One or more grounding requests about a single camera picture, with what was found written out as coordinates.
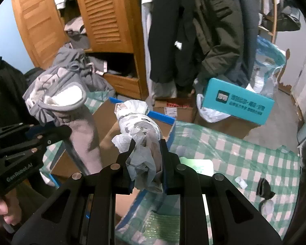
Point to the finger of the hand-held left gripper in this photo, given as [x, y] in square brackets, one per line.
[34, 132]
[56, 134]

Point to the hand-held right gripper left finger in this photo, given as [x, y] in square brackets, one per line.
[130, 183]

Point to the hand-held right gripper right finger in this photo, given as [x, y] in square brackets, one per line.
[164, 178]

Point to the grey fleece sweatpants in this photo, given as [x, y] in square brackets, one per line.
[84, 137]

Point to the plastic clothes bundle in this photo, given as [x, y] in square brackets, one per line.
[139, 132]

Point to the cardboard box with blue tape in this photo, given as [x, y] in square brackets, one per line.
[104, 114]

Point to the person's left hand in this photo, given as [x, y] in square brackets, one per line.
[1, 209]

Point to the green bubble wrap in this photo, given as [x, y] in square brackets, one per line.
[163, 224]

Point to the black backpack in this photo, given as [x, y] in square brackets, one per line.
[7, 86]

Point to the open cardboard box red contents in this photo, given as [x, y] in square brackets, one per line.
[183, 112]

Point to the green white checked blanket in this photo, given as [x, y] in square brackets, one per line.
[232, 153]

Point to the white paper scrap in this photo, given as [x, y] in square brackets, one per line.
[241, 182]

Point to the grey hoodie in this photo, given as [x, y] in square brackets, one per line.
[71, 58]

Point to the white plastic bag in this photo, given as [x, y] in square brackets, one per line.
[209, 112]

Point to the brown cardboard box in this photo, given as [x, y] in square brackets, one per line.
[229, 127]

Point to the wooden wardrobe drawer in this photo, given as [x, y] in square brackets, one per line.
[125, 84]

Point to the black sock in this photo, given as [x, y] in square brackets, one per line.
[264, 187]

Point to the white crumpled paper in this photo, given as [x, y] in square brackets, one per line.
[267, 206]

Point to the wooden wardrobe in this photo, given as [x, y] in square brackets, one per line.
[40, 25]

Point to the teal box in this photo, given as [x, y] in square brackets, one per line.
[239, 102]

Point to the grey clothes in wardrobe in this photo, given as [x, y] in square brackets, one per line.
[76, 28]

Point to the louvered wardrobe door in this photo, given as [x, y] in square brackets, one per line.
[107, 12]

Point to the white hanging shirt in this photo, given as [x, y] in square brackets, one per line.
[146, 30]

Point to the black hanging jacket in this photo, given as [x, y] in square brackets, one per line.
[170, 30]

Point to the olive green hanging jacket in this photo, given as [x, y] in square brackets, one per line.
[219, 30]

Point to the blue plastic bag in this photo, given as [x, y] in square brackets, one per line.
[267, 56]

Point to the dark navy hanging coat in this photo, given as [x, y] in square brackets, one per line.
[250, 17]

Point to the wooden rack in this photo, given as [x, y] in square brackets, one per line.
[272, 10]

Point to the dark clothes on rack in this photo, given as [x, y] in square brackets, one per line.
[289, 17]

